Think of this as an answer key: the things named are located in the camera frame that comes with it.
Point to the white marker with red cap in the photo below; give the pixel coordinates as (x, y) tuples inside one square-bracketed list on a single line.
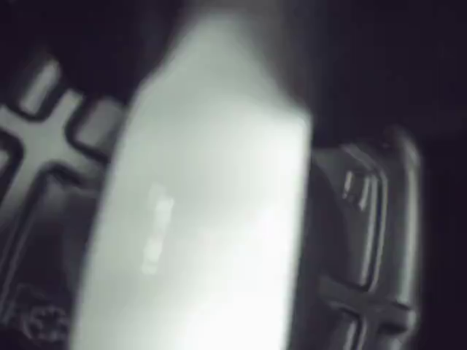
[(204, 218)]

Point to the black plastic bowl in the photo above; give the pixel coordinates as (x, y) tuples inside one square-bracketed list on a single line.
[(365, 237)]

